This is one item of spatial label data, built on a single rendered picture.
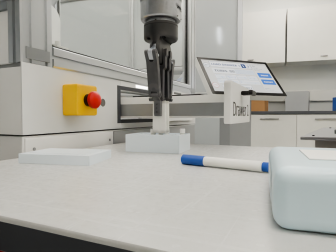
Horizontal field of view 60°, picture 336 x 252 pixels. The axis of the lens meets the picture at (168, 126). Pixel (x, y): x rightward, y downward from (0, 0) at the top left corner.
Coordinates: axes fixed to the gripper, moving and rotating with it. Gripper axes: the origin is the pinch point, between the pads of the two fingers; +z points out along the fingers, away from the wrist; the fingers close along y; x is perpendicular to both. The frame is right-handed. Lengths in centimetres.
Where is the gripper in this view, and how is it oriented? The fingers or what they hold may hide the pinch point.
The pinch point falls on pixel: (161, 116)
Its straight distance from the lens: 64.4
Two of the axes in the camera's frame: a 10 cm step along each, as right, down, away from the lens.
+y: 3.3, -0.3, 9.4
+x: -9.4, -0.1, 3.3
